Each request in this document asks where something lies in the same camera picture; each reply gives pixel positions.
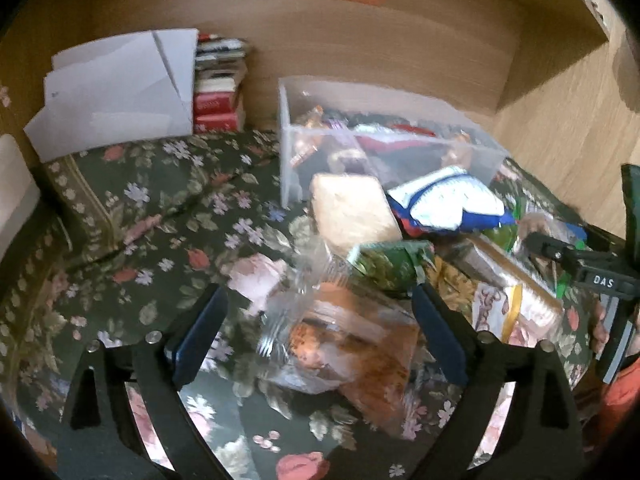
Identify green floral blanket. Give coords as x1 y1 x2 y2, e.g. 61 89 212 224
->
0 129 618 480

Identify tan bread packet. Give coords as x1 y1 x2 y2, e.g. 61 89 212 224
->
309 172 404 257

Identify clear plastic storage box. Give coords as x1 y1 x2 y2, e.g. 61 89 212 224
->
277 76 511 208

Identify gold and white snack packet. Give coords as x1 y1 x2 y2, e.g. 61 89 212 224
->
470 280 566 347

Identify stack of books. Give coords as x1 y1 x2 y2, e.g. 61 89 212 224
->
192 32 252 134

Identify person's right hand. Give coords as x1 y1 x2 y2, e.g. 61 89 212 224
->
590 305 612 357

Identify green patterned snack packet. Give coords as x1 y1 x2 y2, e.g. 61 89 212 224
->
349 240 437 292

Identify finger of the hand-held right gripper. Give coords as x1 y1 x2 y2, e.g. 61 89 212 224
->
522 230 581 272

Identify long brown wafer packet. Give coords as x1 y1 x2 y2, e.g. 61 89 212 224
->
445 236 566 311

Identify narrow white paper sheet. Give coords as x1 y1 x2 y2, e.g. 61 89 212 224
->
154 28 200 133

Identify person's right forearm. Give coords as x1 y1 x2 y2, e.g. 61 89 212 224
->
597 352 640 443

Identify round green snack packet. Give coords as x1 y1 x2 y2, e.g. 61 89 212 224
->
480 220 522 254

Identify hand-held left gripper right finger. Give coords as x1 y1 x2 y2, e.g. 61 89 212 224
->
411 284 586 480

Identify white pillow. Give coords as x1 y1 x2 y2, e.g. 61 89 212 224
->
0 134 42 261

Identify clear bag of orange snacks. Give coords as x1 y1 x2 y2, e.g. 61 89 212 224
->
255 240 422 438

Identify blue and white snack bag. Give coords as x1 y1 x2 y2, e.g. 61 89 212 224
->
387 166 517 239

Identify orange brown snack packet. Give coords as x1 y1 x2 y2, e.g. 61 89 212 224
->
290 106 333 167

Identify wooden cabinet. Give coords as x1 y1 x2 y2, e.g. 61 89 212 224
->
450 0 612 112

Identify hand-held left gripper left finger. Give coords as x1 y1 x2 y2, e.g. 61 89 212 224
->
60 284 236 480

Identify red and white snack packet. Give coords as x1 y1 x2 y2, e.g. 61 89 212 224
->
355 122 441 153

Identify large white paper sheets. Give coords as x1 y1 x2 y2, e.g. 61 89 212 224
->
24 31 193 163

